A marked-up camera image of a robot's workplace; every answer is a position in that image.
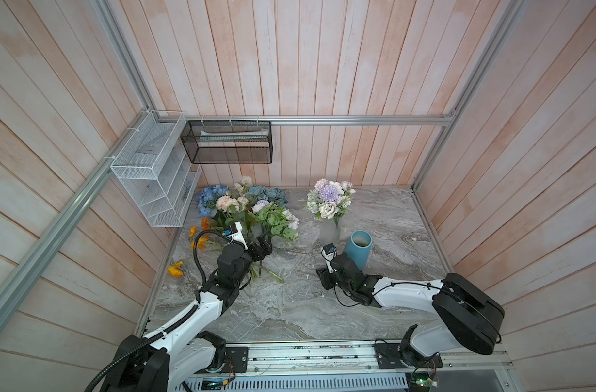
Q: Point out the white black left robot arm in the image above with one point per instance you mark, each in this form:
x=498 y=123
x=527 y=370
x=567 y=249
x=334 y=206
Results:
x=180 y=323

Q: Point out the pink white green bouquet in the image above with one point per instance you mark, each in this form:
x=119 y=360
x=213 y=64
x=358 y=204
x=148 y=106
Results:
x=272 y=219

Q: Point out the white wire mesh shelf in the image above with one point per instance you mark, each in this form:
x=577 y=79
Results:
x=154 y=168

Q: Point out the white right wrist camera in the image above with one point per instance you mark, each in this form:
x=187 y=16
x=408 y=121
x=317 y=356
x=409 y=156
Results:
x=329 y=253

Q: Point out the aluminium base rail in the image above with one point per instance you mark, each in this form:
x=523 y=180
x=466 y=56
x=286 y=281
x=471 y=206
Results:
x=315 y=366

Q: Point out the yellow orange poppy stem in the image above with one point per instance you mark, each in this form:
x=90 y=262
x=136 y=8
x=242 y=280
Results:
x=181 y=260

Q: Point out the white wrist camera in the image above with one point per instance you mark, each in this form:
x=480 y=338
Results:
x=329 y=253
x=234 y=234

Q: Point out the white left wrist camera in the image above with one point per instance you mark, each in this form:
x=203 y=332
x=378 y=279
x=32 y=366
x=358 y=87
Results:
x=234 y=234

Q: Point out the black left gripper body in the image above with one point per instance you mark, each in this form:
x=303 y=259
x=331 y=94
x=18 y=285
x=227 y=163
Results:
x=254 y=254

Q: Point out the purple white flower bouquet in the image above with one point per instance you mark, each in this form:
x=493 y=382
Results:
x=330 y=200

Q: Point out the teal cylindrical vase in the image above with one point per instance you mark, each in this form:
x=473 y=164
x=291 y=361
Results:
x=358 y=248

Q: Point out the black wire mesh basket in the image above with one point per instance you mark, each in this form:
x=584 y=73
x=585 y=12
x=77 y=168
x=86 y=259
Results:
x=228 y=141

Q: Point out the clear ribbed glass vase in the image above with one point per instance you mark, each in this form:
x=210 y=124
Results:
x=330 y=232

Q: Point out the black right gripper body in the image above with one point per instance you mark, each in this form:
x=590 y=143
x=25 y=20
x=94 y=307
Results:
x=329 y=279

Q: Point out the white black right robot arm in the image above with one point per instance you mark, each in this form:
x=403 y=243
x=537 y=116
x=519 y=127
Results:
x=465 y=317

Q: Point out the aluminium frame rail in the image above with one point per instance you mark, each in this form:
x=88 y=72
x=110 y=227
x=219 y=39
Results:
x=441 y=120

